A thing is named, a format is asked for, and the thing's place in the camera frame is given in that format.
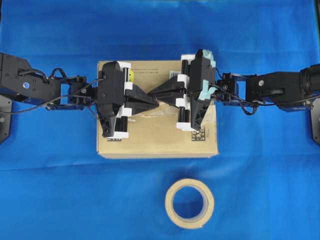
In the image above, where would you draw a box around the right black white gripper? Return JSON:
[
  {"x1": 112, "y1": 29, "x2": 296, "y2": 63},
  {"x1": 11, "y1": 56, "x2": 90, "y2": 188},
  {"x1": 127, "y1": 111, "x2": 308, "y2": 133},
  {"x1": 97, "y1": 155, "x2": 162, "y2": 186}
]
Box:
[{"x1": 148, "y1": 49, "x2": 217, "y2": 132}]

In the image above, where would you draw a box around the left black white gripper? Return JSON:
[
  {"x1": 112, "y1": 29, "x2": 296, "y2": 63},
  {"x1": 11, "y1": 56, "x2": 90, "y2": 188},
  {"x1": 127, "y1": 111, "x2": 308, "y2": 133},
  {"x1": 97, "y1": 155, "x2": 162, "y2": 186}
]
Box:
[{"x1": 96, "y1": 61, "x2": 159, "y2": 139}]

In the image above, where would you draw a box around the beige cut tape piece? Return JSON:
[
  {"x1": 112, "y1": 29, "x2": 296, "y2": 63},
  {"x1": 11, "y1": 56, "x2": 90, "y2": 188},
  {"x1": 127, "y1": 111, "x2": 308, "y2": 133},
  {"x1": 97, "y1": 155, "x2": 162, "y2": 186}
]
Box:
[{"x1": 138, "y1": 102, "x2": 178, "y2": 118}]

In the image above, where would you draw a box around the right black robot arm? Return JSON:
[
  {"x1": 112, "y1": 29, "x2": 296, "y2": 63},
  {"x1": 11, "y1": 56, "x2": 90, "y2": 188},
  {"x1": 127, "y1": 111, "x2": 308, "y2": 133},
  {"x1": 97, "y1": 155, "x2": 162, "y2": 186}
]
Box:
[{"x1": 148, "y1": 49, "x2": 320, "y2": 132}]

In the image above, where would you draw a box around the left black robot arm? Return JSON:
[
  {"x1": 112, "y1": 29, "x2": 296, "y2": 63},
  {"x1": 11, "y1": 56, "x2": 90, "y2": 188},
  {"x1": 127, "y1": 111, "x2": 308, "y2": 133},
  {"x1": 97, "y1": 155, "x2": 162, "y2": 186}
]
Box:
[{"x1": 0, "y1": 53, "x2": 159, "y2": 139}]

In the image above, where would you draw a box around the brown cardboard box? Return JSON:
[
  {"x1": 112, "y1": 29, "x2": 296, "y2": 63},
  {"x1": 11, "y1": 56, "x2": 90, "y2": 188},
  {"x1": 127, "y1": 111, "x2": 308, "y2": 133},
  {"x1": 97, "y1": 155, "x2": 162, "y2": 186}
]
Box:
[{"x1": 96, "y1": 60, "x2": 219, "y2": 159}]

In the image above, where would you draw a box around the beige masking tape roll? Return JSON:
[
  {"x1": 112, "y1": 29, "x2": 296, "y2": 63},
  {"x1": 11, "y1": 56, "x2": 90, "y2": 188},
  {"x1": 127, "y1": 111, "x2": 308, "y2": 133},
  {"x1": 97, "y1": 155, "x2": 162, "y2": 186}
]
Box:
[{"x1": 164, "y1": 178, "x2": 215, "y2": 230}]

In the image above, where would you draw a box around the blue table cloth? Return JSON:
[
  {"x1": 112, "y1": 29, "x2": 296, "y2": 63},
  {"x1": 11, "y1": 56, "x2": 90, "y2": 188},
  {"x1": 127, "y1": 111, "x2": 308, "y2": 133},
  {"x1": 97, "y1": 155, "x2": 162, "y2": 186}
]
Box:
[{"x1": 0, "y1": 0, "x2": 320, "y2": 240}]

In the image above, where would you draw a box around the thin black left cable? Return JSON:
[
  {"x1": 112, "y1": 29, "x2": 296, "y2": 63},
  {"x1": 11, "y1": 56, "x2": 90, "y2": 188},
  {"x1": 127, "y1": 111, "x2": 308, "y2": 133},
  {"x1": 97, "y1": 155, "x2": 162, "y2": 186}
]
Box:
[{"x1": 0, "y1": 78, "x2": 106, "y2": 115}]

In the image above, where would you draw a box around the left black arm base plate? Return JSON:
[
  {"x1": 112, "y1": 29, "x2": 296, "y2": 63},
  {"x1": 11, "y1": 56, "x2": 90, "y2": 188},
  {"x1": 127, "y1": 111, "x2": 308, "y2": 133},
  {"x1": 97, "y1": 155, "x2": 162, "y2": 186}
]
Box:
[{"x1": 0, "y1": 95, "x2": 13, "y2": 143}]

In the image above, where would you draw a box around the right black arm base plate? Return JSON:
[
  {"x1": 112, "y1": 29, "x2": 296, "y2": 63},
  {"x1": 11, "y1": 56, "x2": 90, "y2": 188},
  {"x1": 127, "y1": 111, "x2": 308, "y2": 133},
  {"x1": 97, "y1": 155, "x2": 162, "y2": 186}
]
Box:
[{"x1": 310, "y1": 98, "x2": 320, "y2": 145}]

